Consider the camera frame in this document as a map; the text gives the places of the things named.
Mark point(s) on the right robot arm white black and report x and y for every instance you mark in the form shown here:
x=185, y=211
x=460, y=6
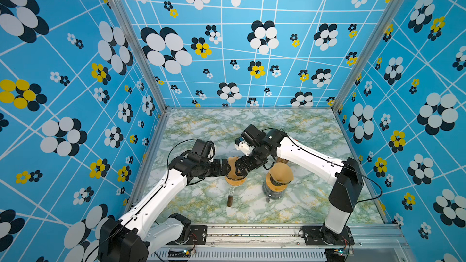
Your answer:
x=343, y=175

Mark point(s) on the grey ribbed glass carafe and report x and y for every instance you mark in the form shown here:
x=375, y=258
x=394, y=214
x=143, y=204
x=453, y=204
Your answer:
x=271, y=194

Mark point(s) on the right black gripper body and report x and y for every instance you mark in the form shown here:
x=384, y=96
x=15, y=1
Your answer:
x=254, y=159

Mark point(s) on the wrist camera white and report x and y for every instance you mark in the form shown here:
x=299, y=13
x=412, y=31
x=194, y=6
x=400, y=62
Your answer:
x=212, y=150
x=243, y=146

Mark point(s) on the aluminium front rail frame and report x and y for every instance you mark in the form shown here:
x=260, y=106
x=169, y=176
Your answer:
x=281, y=243

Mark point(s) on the glass scoop wooden handle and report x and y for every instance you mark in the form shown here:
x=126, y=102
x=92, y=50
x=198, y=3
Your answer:
x=230, y=196

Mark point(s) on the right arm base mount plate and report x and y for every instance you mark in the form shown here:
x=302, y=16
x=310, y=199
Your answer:
x=321, y=236

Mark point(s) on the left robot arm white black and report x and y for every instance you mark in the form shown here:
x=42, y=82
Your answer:
x=133, y=238

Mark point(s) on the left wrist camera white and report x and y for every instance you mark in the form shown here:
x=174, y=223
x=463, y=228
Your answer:
x=212, y=150

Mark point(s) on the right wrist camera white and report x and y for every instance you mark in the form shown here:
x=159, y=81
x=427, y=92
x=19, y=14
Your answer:
x=243, y=146

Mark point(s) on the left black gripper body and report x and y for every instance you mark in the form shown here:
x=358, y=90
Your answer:
x=213, y=168

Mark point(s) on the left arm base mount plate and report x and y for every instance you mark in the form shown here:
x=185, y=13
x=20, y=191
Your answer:
x=193, y=235

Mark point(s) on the grey glass dripper cone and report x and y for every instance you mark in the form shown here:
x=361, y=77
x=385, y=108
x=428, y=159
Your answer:
x=234, y=177

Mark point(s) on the wooden ring dripper holder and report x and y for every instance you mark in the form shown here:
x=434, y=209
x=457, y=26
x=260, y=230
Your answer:
x=275, y=186

